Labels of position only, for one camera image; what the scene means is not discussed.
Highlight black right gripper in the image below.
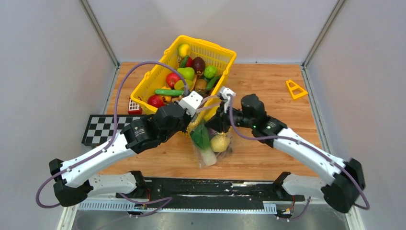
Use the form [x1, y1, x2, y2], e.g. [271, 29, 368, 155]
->
[205, 101, 255, 133]

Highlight green white bok choy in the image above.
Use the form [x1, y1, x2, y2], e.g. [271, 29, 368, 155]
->
[190, 121, 217, 168]

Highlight yellow green lime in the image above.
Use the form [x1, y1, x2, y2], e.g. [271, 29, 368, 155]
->
[177, 43, 191, 58]

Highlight dark green cucumber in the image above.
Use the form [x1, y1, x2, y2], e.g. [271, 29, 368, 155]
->
[205, 75, 222, 91]

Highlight yellow triangle toy block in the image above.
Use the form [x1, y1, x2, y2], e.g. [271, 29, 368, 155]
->
[285, 80, 308, 100]

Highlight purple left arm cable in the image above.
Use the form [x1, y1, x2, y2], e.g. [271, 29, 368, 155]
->
[35, 61, 191, 209]

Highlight light green round fruit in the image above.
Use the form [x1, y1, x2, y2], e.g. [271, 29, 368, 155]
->
[203, 65, 217, 79]

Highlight brown kiwi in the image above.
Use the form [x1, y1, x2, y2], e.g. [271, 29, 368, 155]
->
[194, 79, 207, 93]

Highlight clear zip top bag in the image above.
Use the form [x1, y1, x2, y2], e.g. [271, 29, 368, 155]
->
[188, 96, 234, 169]

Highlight red window toy block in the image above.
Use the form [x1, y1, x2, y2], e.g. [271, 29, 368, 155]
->
[127, 98, 142, 115]

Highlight beige pear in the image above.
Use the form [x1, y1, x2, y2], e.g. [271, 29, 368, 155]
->
[210, 135, 231, 152]

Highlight yellow green pepper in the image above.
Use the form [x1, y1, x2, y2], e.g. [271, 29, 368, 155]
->
[174, 79, 194, 91]

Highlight red apple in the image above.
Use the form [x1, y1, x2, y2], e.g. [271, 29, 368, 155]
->
[166, 72, 180, 89]

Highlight green pear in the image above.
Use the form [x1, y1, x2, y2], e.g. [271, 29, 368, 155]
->
[177, 67, 195, 81]

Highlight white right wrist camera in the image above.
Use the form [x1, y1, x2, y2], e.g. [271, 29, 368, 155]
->
[219, 86, 236, 113]

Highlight black white checkerboard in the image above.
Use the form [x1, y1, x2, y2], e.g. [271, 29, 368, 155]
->
[81, 115, 144, 147]

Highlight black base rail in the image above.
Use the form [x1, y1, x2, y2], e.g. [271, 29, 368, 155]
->
[126, 177, 304, 210]

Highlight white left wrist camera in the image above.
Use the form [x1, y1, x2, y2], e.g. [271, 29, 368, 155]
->
[179, 91, 203, 117]

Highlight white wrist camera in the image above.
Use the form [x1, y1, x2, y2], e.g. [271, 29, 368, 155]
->
[219, 86, 236, 113]
[179, 91, 203, 117]

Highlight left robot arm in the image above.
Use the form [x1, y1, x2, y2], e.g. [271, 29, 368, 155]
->
[49, 103, 197, 207]

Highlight yellow plastic basket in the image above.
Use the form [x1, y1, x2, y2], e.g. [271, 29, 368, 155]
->
[130, 35, 237, 115]

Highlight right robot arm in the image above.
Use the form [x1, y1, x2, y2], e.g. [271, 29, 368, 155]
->
[205, 92, 371, 213]

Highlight dark red round fruit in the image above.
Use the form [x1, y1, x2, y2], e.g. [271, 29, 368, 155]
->
[192, 57, 206, 76]

